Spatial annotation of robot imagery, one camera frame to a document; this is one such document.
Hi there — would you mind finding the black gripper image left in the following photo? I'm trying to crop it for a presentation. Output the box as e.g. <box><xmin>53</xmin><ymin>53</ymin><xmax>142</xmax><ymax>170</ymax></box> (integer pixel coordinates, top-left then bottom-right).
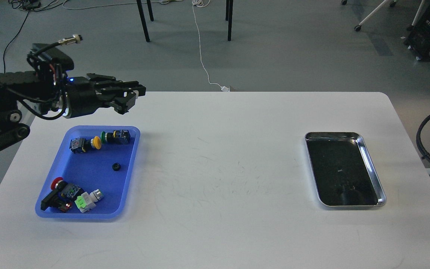
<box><xmin>64</xmin><ymin>73</ymin><xmax>146</xmax><ymax>118</ymax></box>

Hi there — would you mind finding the blue plastic tray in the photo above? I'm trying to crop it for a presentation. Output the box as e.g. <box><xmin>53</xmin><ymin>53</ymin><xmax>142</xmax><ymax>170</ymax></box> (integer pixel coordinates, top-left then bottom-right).
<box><xmin>35</xmin><ymin>126</ymin><xmax>140</xmax><ymax>220</ymax></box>

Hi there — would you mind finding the silver metal tray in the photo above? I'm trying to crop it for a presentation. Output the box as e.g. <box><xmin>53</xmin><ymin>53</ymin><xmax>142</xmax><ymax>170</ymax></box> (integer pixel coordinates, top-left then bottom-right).
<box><xmin>304</xmin><ymin>132</ymin><xmax>387</xmax><ymax>210</ymax></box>

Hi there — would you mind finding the white rolling stand base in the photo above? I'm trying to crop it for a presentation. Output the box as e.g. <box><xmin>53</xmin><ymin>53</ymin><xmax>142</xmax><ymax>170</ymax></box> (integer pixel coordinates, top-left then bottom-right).
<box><xmin>353</xmin><ymin>0</ymin><xmax>428</xmax><ymax>32</ymax></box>

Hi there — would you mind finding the black chair leg left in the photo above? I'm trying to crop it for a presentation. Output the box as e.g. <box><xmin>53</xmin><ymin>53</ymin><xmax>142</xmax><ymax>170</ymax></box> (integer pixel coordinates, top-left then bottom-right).
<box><xmin>136</xmin><ymin>0</ymin><xmax>154</xmax><ymax>43</ymax></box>

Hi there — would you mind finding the black chair leg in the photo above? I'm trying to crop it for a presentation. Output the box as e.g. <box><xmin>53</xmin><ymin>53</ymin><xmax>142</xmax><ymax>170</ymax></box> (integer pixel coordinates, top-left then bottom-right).
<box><xmin>136</xmin><ymin>0</ymin><xmax>154</xmax><ymax>43</ymax></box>
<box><xmin>225</xmin><ymin>0</ymin><xmax>234</xmax><ymax>41</ymax></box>

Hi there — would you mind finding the red emergency stop button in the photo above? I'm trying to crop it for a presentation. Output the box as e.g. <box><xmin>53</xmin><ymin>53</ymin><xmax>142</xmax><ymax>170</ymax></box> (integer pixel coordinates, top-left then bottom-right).
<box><xmin>40</xmin><ymin>177</ymin><xmax>85</xmax><ymax>213</ymax></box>

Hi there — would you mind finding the black chair leg right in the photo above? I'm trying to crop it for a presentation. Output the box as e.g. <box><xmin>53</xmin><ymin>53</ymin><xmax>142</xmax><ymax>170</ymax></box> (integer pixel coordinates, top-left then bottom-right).
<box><xmin>225</xmin><ymin>0</ymin><xmax>234</xmax><ymax>41</ymax></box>

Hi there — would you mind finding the green push button switch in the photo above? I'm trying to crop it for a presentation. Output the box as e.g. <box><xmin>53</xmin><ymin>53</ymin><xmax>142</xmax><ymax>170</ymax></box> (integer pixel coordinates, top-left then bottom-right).
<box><xmin>100</xmin><ymin>129</ymin><xmax>131</xmax><ymax>145</ymax></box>

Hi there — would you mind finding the yellow push button switch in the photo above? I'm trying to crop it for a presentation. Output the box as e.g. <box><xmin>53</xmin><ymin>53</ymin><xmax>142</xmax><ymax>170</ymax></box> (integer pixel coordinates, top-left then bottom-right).
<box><xmin>69</xmin><ymin>136</ymin><xmax>102</xmax><ymax>153</ymax></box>

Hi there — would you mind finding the white green switch module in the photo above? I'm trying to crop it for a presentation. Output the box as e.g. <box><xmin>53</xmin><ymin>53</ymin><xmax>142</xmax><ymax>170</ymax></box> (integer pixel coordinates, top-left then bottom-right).
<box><xmin>75</xmin><ymin>189</ymin><xmax>104</xmax><ymax>213</ymax></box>

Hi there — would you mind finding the white cable on floor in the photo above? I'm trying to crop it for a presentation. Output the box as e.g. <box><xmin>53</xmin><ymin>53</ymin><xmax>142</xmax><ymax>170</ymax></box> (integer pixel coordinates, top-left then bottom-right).
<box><xmin>192</xmin><ymin>0</ymin><xmax>230</xmax><ymax>92</ymax></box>

